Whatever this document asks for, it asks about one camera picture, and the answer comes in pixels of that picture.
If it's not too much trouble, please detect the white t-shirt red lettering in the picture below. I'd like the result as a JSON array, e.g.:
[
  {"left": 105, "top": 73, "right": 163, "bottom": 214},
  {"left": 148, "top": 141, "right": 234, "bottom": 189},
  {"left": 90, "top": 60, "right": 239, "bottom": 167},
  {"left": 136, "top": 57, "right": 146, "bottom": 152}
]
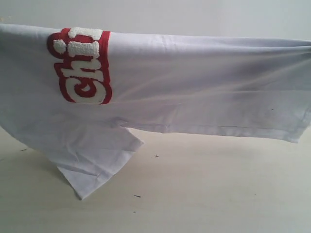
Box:
[{"left": 0, "top": 24, "right": 311, "bottom": 199}]

